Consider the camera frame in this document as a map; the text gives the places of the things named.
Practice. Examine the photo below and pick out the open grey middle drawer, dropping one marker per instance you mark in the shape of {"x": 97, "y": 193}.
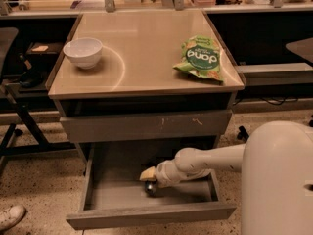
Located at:
{"x": 113, "y": 196}

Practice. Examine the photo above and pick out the black table frame leg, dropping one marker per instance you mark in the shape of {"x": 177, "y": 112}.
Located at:
{"x": 42, "y": 146}

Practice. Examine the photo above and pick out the white ceramic bowl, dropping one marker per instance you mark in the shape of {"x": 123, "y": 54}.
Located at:
{"x": 84, "y": 53}

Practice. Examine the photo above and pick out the white sneaker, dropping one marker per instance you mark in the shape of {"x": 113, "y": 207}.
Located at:
{"x": 11, "y": 216}

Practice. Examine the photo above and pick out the green dang chips bag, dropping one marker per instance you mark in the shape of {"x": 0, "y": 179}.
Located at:
{"x": 200, "y": 58}

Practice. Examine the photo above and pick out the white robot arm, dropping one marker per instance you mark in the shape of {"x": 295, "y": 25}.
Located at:
{"x": 276, "y": 167}

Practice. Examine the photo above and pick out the grey drawer cabinet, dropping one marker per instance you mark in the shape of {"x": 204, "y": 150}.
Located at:
{"x": 136, "y": 75}

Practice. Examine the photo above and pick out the silver blue redbull can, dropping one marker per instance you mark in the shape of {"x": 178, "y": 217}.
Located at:
{"x": 151, "y": 187}

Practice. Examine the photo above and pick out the black wheeled stand leg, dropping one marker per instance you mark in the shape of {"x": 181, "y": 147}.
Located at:
{"x": 242, "y": 135}

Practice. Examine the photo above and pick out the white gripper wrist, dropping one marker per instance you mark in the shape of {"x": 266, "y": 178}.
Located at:
{"x": 161, "y": 175}

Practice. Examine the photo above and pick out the closed grey top drawer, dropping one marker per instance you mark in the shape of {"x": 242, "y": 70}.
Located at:
{"x": 145, "y": 126}

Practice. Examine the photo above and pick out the black office chair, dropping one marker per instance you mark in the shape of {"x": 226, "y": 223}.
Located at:
{"x": 7, "y": 37}

